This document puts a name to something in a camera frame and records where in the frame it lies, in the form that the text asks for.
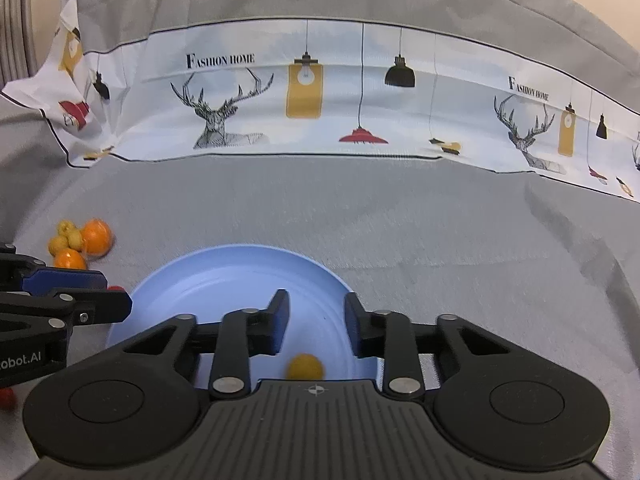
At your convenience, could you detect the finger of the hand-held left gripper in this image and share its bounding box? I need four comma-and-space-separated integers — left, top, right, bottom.
0, 287, 134, 332
0, 241, 109, 295

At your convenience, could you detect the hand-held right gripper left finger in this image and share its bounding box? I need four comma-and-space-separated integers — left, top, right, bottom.
107, 289, 291, 401

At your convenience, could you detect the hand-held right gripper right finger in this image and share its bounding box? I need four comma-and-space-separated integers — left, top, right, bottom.
344, 292, 521, 401

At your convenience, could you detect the small orange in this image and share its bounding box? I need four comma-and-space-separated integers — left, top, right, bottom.
53, 250, 88, 271

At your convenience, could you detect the large orange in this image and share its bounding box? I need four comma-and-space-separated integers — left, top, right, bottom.
81, 218, 113, 257

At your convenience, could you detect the light blue plate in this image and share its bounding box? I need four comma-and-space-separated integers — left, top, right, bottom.
106, 244, 378, 391

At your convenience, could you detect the grey bed sheet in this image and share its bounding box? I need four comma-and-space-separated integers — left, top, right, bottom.
0, 94, 640, 480

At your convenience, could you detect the grey ribbed panel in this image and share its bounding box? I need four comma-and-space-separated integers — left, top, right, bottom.
0, 0, 40, 87

